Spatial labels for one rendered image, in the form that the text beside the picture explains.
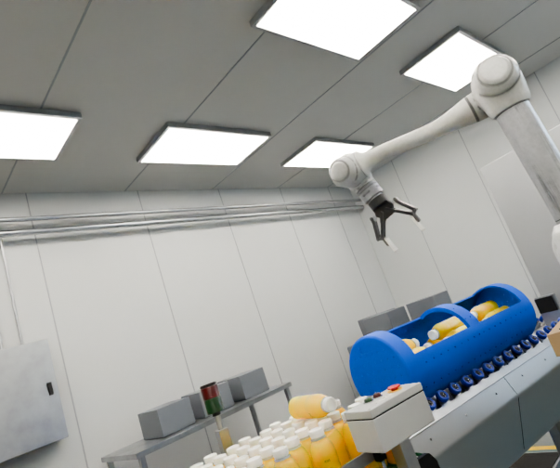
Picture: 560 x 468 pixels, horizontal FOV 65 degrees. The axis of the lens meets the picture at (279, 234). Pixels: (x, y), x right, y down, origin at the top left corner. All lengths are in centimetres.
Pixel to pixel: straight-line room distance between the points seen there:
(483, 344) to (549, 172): 71
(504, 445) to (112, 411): 344
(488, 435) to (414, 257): 579
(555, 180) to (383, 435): 87
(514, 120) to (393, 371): 88
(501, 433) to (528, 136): 103
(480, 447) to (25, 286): 383
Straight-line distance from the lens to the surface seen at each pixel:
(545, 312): 266
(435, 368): 165
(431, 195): 725
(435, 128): 174
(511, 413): 195
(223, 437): 169
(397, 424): 121
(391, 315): 547
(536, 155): 153
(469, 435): 173
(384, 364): 161
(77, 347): 453
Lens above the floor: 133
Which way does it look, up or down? 12 degrees up
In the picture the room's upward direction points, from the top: 20 degrees counter-clockwise
